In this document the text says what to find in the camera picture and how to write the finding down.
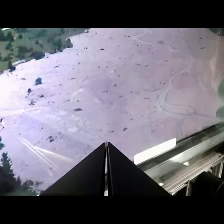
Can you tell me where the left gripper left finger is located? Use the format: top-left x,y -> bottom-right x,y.
41,142 -> 108,197

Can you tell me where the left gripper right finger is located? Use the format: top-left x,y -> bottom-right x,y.
107,142 -> 172,197

